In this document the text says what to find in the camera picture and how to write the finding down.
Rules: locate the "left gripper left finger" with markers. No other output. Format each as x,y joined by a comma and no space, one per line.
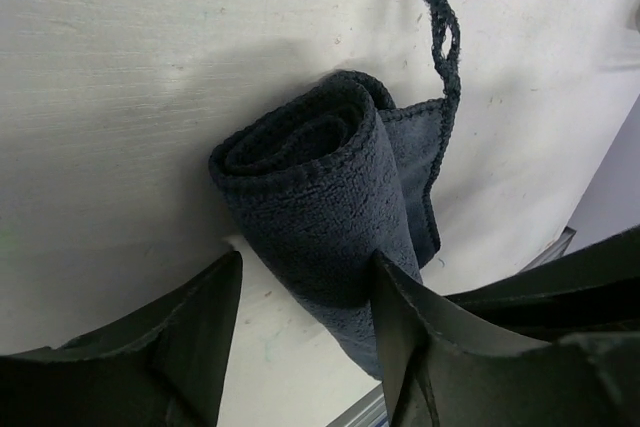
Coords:
161,365

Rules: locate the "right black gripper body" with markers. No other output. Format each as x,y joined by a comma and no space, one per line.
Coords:
592,292

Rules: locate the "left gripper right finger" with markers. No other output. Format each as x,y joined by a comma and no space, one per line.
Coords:
444,366

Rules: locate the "blue grey towel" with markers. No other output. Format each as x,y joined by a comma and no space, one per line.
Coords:
320,184

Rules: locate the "aluminium mounting rail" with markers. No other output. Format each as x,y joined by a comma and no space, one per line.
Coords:
369,411

